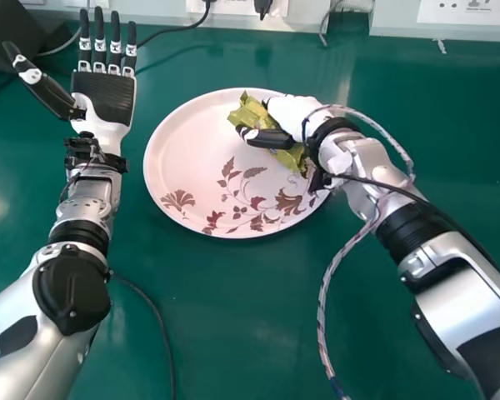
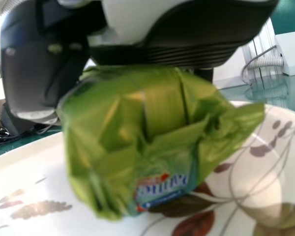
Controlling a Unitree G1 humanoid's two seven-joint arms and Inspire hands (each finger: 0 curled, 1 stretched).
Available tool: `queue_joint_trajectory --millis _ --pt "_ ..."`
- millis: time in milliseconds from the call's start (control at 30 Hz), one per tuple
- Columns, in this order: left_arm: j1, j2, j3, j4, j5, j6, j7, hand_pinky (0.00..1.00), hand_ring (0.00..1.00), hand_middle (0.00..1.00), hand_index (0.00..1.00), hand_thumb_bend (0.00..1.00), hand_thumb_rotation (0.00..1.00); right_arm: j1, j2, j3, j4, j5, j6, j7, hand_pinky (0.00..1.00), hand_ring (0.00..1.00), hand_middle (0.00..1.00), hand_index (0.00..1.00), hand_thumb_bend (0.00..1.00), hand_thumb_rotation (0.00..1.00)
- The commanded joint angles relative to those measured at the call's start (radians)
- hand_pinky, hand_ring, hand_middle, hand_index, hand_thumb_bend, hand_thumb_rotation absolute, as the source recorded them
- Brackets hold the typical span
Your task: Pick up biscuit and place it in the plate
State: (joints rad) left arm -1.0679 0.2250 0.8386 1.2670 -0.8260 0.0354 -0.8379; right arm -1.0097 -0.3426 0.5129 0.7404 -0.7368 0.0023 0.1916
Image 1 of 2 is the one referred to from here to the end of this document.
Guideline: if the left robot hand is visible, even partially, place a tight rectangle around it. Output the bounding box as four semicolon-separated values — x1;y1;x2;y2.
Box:
2;7;138;174

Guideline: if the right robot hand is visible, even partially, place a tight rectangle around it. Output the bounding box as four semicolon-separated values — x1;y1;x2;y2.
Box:
235;94;353;166

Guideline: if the yellow-green biscuit packet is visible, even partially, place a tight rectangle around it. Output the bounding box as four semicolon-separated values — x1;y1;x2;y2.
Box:
227;89;313;178

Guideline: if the plate with brown leaf pattern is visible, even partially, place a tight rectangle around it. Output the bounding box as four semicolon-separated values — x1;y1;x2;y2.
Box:
143;87;333;239

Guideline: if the black plug adapter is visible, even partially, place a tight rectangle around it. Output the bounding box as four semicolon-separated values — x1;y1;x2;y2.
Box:
252;0;276;21

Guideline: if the black appliance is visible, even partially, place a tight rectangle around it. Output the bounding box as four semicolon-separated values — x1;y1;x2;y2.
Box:
0;0;81;76

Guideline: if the grey cable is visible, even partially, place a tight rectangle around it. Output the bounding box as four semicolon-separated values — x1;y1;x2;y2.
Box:
37;31;83;58
318;2;343;49

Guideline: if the black cable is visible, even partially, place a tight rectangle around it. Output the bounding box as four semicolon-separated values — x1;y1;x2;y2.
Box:
327;172;500;293
107;272;178;400

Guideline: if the black plug with cable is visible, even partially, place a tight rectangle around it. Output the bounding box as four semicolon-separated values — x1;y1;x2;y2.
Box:
137;0;216;47

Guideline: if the white braided cable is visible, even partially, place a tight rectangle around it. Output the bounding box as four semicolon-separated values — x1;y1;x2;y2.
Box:
302;103;418;400

